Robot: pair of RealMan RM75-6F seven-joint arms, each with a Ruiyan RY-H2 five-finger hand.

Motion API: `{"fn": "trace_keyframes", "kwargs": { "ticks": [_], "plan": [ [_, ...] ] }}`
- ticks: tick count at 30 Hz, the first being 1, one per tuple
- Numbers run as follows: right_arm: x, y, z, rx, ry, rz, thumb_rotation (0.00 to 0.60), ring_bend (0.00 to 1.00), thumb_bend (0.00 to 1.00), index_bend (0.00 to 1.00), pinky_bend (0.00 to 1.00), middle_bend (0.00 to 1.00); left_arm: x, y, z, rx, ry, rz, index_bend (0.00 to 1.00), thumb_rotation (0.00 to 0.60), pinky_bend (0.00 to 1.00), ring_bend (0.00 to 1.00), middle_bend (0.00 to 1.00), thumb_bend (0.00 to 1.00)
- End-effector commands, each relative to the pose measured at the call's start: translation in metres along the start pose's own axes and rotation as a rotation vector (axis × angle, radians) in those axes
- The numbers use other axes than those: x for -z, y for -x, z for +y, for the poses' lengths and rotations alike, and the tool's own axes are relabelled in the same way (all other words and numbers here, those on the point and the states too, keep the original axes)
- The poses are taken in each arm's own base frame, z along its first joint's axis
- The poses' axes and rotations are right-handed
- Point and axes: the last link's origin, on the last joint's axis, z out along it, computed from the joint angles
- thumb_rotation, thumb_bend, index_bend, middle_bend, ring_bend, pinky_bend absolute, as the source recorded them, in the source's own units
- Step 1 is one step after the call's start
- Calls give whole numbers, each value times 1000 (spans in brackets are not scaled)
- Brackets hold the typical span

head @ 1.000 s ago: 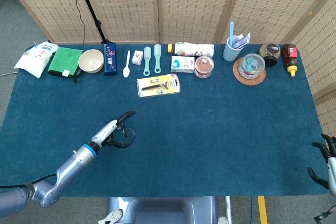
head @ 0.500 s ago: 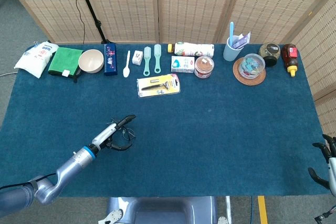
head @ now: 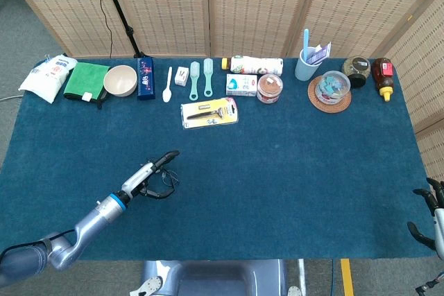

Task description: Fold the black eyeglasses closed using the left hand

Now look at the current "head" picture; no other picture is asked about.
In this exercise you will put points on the round woven coaster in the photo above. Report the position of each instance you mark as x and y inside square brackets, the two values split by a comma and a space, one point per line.
[329, 107]

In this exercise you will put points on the black tripod pole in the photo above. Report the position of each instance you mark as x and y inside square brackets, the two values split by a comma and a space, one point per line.
[119, 15]

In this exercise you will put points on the glass jar with seeds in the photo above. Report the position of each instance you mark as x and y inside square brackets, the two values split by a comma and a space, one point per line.
[357, 67]

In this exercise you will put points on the brown honey bottle yellow cap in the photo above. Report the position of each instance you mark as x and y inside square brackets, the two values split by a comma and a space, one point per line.
[383, 74]

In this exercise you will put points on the clear round container blue pieces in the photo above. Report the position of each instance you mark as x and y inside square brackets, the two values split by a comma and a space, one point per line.
[333, 84]

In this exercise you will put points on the purple white toothpaste tube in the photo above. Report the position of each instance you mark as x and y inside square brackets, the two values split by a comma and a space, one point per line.
[320, 54]

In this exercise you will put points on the white plastic spoon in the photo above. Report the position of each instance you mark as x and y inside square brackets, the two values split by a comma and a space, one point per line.
[166, 95]

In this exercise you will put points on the black eyeglasses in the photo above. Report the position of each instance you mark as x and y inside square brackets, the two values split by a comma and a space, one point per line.
[175, 180]

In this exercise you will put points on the left robot arm grey-blue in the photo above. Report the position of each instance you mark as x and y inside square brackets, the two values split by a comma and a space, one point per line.
[97, 216]

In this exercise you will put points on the razor blister pack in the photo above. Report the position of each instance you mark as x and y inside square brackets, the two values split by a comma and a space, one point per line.
[208, 114]

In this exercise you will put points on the yellow floor tape strip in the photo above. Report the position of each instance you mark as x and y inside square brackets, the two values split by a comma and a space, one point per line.
[347, 275]

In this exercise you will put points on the green microfibre cloth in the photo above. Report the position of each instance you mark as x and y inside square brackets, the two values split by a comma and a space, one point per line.
[85, 79]

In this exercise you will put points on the white blue carton box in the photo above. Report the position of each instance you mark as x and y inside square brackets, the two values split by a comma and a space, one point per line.
[243, 84]

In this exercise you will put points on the light blue toothbrush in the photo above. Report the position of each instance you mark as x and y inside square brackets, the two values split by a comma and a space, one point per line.
[306, 43]

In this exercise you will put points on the dark blue floral box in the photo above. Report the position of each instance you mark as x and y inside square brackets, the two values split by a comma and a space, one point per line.
[145, 81]

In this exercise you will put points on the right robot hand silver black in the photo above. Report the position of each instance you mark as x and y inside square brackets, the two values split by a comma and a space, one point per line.
[440, 230]

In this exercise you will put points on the white bottle yellow cap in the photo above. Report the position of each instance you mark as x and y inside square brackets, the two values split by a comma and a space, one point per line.
[253, 65]

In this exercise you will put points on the blue felt table mat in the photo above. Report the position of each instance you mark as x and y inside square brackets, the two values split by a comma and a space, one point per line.
[260, 188]

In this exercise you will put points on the beige bowl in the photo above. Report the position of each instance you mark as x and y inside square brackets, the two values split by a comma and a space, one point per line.
[119, 82]

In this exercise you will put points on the teal plastic brush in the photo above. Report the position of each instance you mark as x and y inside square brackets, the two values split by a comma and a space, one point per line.
[208, 67]
[194, 70]

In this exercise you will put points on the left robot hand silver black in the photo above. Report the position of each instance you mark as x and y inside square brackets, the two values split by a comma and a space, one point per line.
[138, 180]

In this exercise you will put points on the small white box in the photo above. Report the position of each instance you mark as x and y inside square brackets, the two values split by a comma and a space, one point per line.
[181, 76]

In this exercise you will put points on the light blue cup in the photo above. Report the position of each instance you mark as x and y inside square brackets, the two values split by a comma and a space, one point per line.
[305, 69]

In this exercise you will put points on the bamboo folding screen panel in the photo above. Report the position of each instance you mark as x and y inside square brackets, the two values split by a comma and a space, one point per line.
[52, 5]
[423, 67]
[166, 8]
[364, 5]
[256, 8]

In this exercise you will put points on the white table leg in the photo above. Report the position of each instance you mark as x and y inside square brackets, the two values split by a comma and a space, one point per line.
[302, 275]

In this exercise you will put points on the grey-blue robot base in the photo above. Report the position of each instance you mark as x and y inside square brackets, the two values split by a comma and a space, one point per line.
[215, 278]

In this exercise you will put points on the white salt bag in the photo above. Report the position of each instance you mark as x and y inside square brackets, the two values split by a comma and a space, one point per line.
[48, 77]

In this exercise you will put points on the round clear lid container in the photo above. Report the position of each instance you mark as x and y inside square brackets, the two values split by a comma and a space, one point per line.
[270, 88]

